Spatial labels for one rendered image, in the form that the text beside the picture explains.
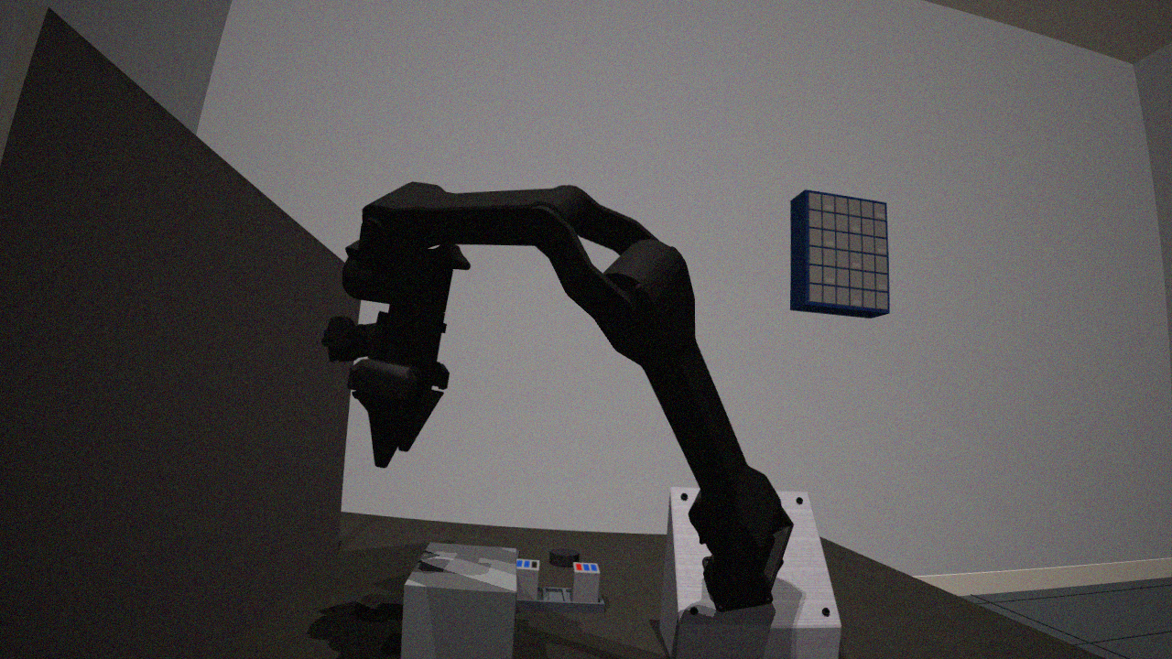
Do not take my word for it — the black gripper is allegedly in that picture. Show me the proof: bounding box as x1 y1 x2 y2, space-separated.
347 304 450 468

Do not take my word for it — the black short cylinder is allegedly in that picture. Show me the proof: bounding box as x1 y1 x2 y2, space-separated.
548 548 580 568

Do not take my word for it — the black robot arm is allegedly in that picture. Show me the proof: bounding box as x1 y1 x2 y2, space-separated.
342 182 793 612

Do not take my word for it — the large brown flat panel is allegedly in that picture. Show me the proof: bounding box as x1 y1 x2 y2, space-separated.
0 6 361 659

